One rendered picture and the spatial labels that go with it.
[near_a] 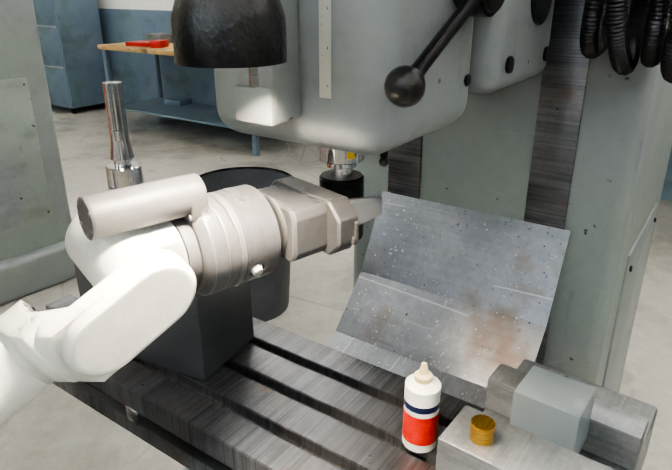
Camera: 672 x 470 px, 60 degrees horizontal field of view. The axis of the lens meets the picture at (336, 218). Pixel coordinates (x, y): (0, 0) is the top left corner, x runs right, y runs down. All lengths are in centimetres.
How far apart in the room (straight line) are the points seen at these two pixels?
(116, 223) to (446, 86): 31
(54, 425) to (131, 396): 157
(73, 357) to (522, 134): 68
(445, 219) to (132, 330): 63
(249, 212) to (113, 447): 179
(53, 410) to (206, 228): 203
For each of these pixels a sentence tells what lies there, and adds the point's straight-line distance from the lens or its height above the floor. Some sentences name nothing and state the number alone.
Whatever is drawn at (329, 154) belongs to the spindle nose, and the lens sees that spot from 59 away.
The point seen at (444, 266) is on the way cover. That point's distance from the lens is 97.
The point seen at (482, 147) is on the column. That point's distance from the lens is 94.
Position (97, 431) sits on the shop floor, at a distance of 234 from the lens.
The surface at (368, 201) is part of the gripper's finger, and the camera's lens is 60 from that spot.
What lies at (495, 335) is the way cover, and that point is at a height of 96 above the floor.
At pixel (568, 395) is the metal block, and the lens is 60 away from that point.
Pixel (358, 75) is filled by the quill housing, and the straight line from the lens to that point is 47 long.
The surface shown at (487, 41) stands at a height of 139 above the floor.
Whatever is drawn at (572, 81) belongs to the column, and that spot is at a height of 133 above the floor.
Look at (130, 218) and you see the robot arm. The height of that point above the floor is 128.
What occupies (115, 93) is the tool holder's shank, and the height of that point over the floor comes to 132.
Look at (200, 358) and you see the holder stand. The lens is 82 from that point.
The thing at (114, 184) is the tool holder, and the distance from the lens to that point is 85.
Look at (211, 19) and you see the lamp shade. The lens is 36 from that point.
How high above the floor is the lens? 145
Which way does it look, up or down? 21 degrees down
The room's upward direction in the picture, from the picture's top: straight up
